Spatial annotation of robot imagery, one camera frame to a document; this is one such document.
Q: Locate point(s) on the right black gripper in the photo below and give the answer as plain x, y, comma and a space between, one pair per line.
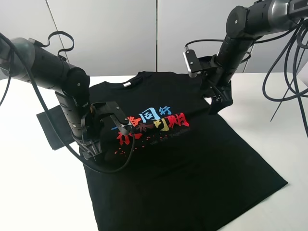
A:
220, 77

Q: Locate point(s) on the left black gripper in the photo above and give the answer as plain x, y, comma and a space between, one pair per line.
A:
87, 137

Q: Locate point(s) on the black printed t-shirt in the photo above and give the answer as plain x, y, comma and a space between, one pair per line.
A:
187, 170

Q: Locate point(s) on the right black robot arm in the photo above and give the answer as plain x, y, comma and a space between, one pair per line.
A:
244, 27

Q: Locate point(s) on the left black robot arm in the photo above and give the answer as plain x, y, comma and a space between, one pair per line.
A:
27, 61

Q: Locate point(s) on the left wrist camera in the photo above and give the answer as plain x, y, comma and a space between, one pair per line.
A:
103, 110

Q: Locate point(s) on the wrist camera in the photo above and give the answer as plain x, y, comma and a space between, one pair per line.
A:
197, 65
103, 110

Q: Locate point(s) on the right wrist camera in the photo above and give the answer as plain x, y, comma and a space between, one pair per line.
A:
197, 65

